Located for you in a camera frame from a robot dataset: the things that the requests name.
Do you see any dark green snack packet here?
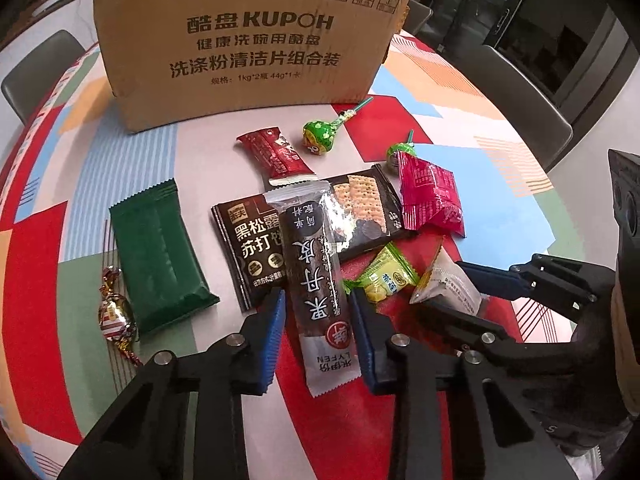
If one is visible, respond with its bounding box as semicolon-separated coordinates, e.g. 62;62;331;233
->
108;178;221;338

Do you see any dark glass door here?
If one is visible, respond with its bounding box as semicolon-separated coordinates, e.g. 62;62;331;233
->
415;0;632;126

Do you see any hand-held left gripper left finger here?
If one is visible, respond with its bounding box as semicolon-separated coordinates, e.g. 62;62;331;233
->
57;290;287;480

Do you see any long dark fruit leather packet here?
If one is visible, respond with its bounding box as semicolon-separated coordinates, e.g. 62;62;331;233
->
264;180;362;400

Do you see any black cracker packet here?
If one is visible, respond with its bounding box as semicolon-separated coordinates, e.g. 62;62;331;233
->
210;164;418;313

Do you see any brown cardboard box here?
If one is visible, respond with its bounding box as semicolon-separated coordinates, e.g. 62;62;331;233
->
92;0;419;135

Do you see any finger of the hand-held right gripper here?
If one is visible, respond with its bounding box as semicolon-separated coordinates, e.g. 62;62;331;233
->
455;254;616;322
425;301;576;377

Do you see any small green yellow packet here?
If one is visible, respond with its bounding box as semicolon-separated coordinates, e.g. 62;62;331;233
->
345;241;421;306

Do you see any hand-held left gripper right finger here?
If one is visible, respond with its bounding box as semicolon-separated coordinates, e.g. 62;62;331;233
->
347;287;576;480

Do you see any green wrapped lollipop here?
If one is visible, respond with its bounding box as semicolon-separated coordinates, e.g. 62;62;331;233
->
385;129;417;177
302;96;374;154

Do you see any red striped foil candy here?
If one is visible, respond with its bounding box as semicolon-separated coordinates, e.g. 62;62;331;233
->
98;266;144;367

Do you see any pink snack packet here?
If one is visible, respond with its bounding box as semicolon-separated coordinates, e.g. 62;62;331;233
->
396;152;467;239

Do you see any dark red snack packet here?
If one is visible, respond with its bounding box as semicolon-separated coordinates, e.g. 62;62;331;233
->
236;128;317;188

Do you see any white triangular snack packet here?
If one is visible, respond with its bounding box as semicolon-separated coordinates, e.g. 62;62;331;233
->
409;237;483;318

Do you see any grey chair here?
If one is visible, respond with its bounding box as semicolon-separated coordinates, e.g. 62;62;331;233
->
400;0;435;41
452;45;574;171
0;30;87;126

